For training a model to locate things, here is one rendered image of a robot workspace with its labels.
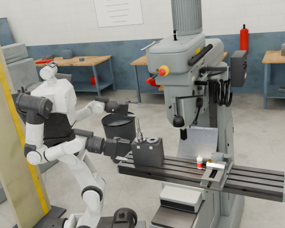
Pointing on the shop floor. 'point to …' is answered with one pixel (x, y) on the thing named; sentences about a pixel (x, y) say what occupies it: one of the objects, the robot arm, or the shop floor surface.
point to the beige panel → (14, 149)
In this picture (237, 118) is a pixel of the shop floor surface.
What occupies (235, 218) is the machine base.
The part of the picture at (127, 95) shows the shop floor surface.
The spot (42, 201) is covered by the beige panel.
